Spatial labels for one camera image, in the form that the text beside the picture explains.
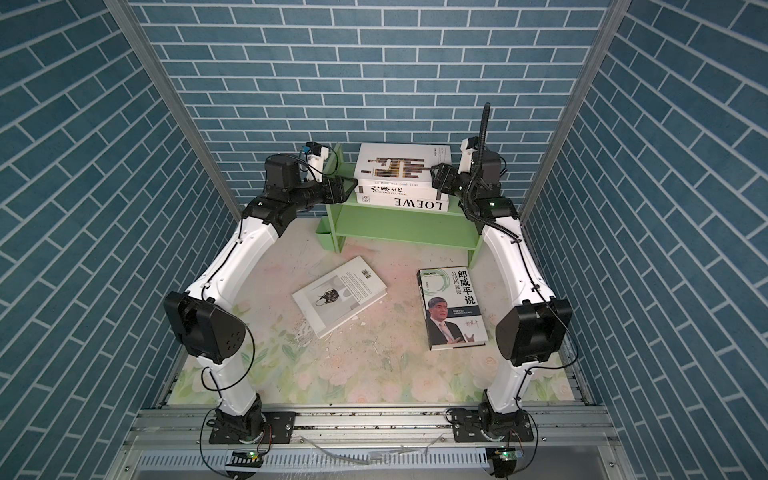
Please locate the white slotted cable duct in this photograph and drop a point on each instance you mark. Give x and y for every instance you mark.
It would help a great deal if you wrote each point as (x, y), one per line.
(306, 460)

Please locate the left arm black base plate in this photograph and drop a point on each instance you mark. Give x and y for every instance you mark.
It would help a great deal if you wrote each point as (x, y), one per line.
(265, 427)

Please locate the left circuit board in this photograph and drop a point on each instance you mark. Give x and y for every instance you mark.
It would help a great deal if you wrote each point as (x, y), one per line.
(244, 460)

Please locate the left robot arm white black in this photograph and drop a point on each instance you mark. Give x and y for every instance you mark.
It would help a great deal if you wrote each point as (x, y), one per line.
(201, 316)

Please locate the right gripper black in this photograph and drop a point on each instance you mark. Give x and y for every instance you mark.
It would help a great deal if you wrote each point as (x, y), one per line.
(448, 176)

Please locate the white magazine with handbag photo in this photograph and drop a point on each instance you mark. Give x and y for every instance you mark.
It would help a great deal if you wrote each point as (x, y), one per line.
(333, 299)

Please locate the Chinese book with man portrait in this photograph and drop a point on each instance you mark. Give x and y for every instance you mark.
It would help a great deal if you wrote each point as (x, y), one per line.
(452, 314)

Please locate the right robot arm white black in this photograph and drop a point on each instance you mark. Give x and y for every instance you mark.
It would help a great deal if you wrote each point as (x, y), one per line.
(536, 324)

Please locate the circuit board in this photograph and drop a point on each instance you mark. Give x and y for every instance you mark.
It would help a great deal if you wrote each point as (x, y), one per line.
(504, 457)
(244, 460)

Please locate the green two-tier shelf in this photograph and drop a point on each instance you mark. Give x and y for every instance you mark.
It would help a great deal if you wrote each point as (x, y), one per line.
(354, 220)

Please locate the white Loewe Foundation book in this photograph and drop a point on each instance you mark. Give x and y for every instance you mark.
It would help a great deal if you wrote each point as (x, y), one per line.
(404, 202)

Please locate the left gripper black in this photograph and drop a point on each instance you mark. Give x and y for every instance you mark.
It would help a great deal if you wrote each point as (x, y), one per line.
(337, 196)

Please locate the white-backed heritage culture book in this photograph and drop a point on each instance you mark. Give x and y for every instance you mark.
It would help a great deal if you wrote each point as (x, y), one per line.
(403, 189)

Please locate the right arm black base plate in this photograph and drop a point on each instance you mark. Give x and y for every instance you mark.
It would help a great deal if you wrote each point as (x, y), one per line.
(472, 426)

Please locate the aluminium front rail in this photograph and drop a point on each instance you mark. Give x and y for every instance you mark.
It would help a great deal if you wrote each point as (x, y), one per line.
(567, 424)

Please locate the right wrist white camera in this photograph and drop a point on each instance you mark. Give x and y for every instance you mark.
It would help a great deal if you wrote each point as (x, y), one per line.
(468, 149)

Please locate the white booklet with brown bars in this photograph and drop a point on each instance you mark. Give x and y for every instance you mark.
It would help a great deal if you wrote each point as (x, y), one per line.
(408, 164)

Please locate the right circuit board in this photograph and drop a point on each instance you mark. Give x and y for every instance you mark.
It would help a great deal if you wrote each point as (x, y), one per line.
(504, 457)

